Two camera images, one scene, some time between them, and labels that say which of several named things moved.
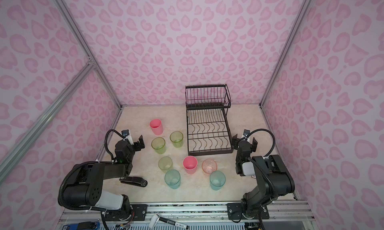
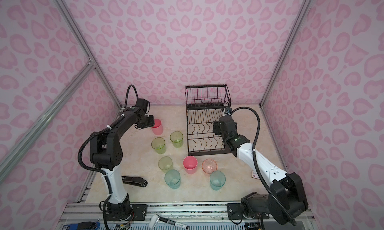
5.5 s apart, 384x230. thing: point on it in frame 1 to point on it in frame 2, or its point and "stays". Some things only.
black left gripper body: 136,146 to 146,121
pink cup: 156,126 stays
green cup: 158,143 stays
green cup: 176,137 stays
